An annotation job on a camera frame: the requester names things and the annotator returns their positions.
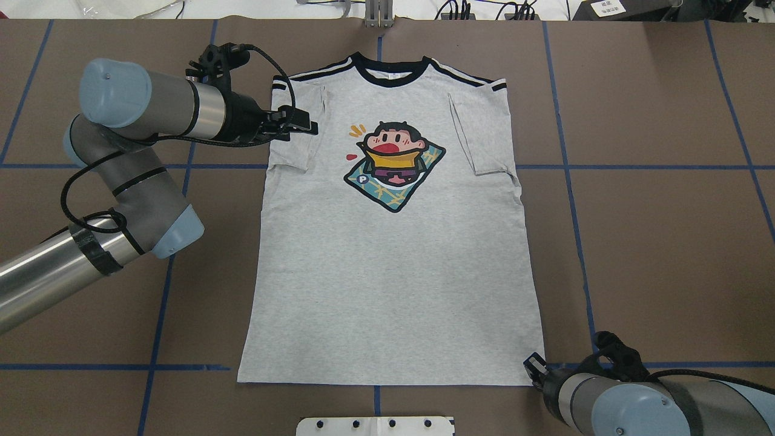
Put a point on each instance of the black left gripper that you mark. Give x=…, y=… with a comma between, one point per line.
x=243, y=116

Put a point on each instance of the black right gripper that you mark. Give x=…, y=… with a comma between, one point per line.
x=550, y=384

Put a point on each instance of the grey cartoon print t-shirt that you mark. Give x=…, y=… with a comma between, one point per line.
x=393, y=243

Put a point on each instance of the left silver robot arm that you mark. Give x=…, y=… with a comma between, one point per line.
x=123, y=203

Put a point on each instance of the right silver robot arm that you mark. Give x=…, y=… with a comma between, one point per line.
x=606, y=395

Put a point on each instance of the white mounting plate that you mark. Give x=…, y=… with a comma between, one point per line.
x=396, y=425

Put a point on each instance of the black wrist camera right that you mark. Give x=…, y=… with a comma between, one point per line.
x=614, y=351

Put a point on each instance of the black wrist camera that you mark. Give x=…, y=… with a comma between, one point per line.
x=614, y=351
x=215, y=64

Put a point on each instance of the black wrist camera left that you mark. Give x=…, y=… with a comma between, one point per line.
x=215, y=64

